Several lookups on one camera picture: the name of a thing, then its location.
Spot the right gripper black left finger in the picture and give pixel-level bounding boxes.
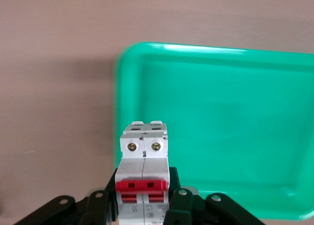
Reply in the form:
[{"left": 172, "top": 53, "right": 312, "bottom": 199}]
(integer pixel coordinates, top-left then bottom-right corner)
[{"left": 14, "top": 168, "right": 120, "bottom": 225}]

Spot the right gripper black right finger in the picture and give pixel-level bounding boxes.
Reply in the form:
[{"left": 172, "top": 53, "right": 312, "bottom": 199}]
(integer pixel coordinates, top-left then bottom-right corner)
[{"left": 163, "top": 166, "right": 266, "bottom": 225}]

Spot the white breaker with red switch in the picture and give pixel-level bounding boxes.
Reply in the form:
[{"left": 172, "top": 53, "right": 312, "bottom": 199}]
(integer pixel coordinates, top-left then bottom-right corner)
[{"left": 115, "top": 120, "right": 171, "bottom": 225}]

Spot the green plastic tray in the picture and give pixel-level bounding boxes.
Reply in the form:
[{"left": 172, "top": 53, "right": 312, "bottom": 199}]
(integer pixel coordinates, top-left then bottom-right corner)
[{"left": 113, "top": 41, "right": 314, "bottom": 222}]

